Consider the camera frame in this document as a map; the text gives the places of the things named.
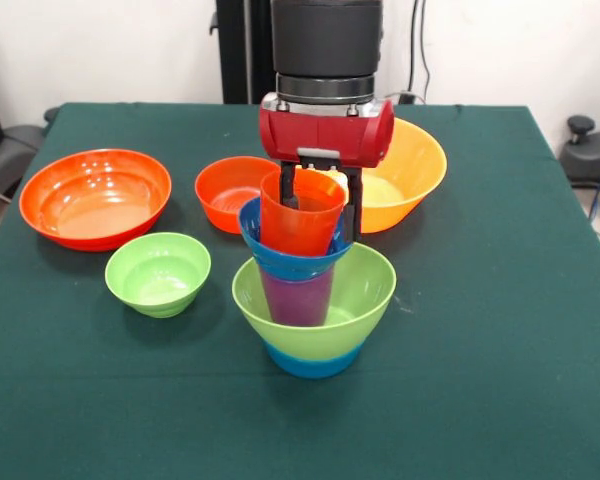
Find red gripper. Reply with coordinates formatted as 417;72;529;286
258;91;396;243

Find red plastic cup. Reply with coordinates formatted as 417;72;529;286
259;168;349;258

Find dark blue plastic bowl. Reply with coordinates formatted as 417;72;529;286
237;195;355;282

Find large orange plastic bowl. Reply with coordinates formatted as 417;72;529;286
359;117;449;235

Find purple plastic cup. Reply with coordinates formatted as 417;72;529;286
259;264;335;328

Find large green plastic bowl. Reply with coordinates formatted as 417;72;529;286
231;242;398;362

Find light blue plastic bowl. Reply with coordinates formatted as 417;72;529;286
264;342;366;380

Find small red plastic bowl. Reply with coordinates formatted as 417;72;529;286
194;155;281;235

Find small green plastic bowl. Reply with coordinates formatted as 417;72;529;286
104;231;212;319

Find large red plastic bowl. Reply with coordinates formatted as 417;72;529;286
18;148;173;253

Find dark green table cloth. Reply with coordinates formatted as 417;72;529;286
0;102;600;480

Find black chair base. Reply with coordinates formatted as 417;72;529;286
559;114;600;189

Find grey cable loop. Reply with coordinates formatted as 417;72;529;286
383;89;427;106

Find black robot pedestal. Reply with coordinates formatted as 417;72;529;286
209;0;276;105

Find black wall cable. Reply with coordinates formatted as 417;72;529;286
408;0;432;104

